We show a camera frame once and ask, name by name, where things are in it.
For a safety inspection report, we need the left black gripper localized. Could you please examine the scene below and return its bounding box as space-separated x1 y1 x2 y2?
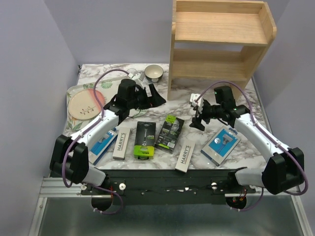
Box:
128 83 166 110

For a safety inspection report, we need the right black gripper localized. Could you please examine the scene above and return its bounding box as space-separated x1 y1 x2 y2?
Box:
189 100 224 131

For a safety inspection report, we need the black green Gillette box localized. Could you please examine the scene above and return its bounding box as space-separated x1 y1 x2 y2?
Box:
154 115 184 154
133 121 156 160

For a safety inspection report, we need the wooden two-tier shelf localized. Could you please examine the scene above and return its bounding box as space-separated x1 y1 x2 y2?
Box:
168 0 277 88

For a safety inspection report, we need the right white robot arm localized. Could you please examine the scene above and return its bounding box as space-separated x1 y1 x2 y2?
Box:
189 86 309 196

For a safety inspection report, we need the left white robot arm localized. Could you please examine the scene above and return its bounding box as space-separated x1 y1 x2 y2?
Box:
50 79 166 194

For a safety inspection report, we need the dark ceramic bowl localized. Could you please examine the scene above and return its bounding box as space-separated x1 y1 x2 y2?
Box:
144 64 164 83

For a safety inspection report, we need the right blue razor package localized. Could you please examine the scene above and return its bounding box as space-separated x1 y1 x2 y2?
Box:
200 127 241 166

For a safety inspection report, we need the blue razor package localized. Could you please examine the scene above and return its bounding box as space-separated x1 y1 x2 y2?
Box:
200 127 241 166
89 128 118 165

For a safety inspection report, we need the clear plastic cup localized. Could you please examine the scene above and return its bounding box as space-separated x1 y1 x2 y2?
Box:
127 68 137 79

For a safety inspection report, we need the right white Harry's box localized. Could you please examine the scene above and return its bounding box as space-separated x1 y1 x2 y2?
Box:
175 140 195 173

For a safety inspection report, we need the white harry's box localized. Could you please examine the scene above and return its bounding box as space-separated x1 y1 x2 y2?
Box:
112 127 131 160
175 140 195 173

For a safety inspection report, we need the left white Harry's box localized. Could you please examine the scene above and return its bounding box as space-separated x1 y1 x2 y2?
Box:
112 127 131 160

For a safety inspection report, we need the pink and cream plate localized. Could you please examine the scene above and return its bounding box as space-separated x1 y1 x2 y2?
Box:
68 88 101 120

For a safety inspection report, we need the left blue razor package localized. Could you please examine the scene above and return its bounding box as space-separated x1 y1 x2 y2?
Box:
89 128 118 165

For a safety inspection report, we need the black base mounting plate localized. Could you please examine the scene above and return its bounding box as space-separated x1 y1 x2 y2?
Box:
82 169 256 206

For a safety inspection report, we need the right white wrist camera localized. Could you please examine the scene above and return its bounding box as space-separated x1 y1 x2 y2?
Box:
189 93 204 114

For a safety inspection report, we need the aluminium rail frame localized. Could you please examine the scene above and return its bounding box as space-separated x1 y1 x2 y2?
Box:
30 177 312 236

